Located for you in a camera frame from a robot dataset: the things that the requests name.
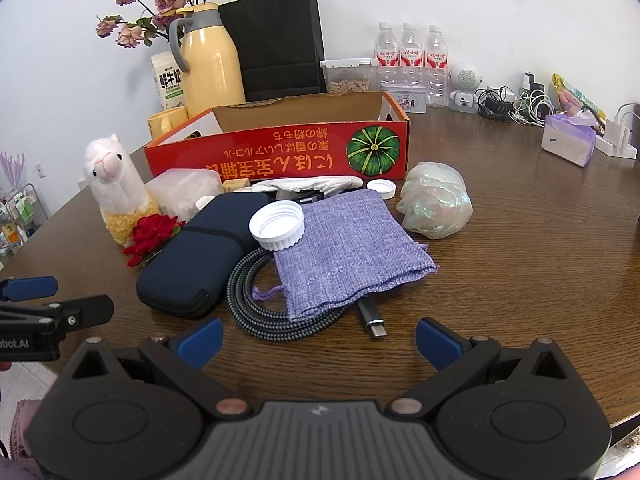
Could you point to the navy zip case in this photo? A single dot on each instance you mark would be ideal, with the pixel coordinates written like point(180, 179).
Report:
point(185, 270)

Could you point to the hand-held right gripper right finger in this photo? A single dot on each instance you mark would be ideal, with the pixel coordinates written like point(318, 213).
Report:
point(437, 342)

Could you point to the yellow thermos jug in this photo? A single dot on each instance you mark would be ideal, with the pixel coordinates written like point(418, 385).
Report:
point(210, 70)

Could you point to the white wall outlet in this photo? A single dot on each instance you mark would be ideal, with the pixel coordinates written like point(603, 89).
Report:
point(41, 169)

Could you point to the white charger plug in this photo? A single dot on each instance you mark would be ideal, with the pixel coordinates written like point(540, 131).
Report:
point(619, 132)

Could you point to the small black device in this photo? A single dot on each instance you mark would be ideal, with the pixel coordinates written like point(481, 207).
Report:
point(310, 197)

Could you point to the yellow mug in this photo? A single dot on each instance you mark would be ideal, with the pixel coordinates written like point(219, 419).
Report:
point(167, 122)

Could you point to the black labelled gadget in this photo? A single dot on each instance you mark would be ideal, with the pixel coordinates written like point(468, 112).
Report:
point(532, 82)

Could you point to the printed tin box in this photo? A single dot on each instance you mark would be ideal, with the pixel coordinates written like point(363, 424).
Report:
point(405, 100)

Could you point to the purple knit pouch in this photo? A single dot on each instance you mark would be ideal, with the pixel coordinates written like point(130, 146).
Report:
point(345, 245)

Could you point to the white robot speaker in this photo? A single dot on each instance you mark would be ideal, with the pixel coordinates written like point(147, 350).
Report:
point(466, 77)

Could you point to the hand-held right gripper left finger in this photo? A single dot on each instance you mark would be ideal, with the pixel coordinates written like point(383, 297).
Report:
point(202, 342)

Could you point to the purple grass wall decal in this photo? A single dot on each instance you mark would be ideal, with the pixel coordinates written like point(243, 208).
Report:
point(12, 167)

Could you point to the white power strip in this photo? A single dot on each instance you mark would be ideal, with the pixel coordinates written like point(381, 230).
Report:
point(617, 152)

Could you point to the translucent plastic box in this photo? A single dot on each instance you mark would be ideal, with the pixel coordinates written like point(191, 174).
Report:
point(180, 195)

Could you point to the iridescent plastic bag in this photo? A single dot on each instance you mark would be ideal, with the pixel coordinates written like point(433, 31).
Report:
point(435, 202)

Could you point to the white milk carton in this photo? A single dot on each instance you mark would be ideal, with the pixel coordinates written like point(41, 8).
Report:
point(167, 85)

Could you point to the white alpaca plush toy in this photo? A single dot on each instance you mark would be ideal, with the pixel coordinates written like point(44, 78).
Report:
point(107, 170)

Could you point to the white fluffy cloth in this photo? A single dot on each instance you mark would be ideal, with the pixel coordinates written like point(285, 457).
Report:
point(325, 183)

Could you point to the red fabric rose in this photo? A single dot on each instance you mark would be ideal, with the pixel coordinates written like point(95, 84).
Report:
point(150, 235)

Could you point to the yellow green snack packet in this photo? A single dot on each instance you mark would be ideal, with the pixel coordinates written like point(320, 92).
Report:
point(575, 97)

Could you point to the clear water bottle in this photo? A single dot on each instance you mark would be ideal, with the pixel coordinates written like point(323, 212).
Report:
point(386, 55)
point(410, 55)
point(436, 60)

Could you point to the white ribbed jar lid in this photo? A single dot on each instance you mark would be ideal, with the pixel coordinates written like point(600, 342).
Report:
point(275, 227)

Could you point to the purple tissue pack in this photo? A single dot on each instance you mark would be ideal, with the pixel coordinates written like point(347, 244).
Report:
point(567, 142)

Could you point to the red cardboard box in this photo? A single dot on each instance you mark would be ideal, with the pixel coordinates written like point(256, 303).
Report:
point(300, 147)

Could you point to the clear food container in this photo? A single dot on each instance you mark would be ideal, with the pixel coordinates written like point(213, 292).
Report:
point(350, 82)

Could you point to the dried pink flower bouquet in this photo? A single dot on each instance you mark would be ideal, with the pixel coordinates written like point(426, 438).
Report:
point(165, 2)

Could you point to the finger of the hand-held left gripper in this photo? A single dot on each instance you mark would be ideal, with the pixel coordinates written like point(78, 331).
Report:
point(85, 310)
point(30, 287)

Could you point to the black paper bag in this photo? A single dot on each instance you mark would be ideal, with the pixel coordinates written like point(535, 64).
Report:
point(280, 45)

